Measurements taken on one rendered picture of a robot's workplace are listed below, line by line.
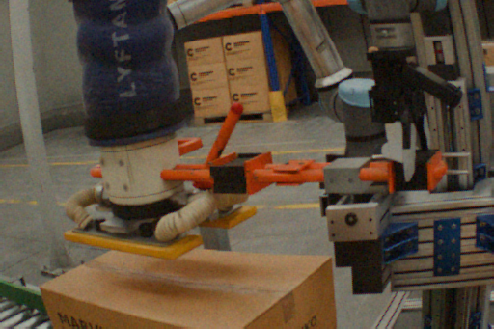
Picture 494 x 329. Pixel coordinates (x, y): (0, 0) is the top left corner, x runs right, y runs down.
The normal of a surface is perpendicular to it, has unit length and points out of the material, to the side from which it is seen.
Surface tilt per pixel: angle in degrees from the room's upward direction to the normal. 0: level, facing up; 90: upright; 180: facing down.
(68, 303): 90
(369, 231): 90
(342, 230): 90
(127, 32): 70
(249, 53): 92
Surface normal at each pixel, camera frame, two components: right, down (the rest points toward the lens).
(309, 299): 0.83, -0.03
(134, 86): 0.32, -0.06
